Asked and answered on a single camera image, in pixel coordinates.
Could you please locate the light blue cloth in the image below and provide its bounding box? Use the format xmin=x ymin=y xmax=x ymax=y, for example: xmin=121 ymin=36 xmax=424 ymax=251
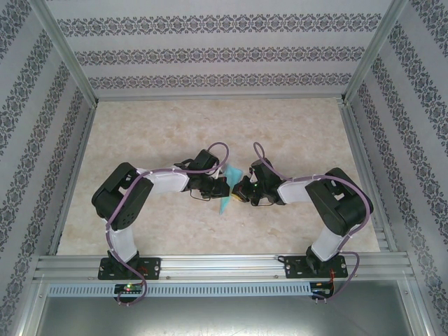
xmin=217 ymin=162 xmax=245 ymax=215

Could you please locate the grey sheet metal panel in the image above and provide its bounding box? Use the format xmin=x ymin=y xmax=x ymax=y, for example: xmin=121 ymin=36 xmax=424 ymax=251
xmin=34 ymin=295 xmax=431 ymax=336

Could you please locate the circuit board with green light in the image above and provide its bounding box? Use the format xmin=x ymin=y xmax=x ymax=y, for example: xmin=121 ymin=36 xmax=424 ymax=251
xmin=113 ymin=283 xmax=145 ymax=294

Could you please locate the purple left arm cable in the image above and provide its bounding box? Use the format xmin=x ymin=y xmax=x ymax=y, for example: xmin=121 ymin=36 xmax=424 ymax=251
xmin=104 ymin=141 xmax=232 ymax=307

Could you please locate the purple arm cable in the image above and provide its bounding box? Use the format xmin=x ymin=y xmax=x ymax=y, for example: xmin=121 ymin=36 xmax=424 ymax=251
xmin=252 ymin=141 xmax=372 ymax=304
xmin=104 ymin=141 xmax=232 ymax=307

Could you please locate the long aluminium mounting rail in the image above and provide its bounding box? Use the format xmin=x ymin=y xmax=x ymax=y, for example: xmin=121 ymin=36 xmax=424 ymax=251
xmin=33 ymin=254 xmax=416 ymax=281

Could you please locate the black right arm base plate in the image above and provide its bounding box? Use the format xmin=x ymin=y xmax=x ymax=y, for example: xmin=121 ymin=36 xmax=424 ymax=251
xmin=283 ymin=255 xmax=349 ymax=280

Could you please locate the thin aluminium back rail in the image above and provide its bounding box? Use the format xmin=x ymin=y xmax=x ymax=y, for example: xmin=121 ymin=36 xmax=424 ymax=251
xmin=94 ymin=92 xmax=347 ymax=103

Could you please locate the slotted grey cable duct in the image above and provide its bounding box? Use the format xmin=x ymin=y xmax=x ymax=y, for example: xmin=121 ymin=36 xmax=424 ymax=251
xmin=47 ymin=282 xmax=312 ymax=298

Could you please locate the aluminium side rail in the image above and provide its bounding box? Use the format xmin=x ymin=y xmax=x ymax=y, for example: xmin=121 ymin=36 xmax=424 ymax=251
xmin=47 ymin=103 xmax=99 ymax=256
xmin=337 ymin=101 xmax=398 ymax=253

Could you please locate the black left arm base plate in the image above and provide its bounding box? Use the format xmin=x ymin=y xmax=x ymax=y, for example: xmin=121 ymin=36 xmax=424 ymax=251
xmin=97 ymin=257 xmax=162 ymax=281

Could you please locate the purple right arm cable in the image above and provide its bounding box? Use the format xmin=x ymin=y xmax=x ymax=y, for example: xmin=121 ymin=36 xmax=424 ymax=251
xmin=252 ymin=141 xmax=372 ymax=304

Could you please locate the aluminium frame post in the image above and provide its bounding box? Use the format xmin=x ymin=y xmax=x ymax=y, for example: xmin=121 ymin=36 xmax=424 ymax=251
xmin=26 ymin=0 xmax=100 ymax=107
xmin=341 ymin=0 xmax=410 ymax=106

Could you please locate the short aluminium frame strut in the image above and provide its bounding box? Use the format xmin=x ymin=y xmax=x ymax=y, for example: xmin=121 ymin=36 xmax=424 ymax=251
xmin=397 ymin=278 xmax=438 ymax=336
xmin=13 ymin=278 xmax=50 ymax=336

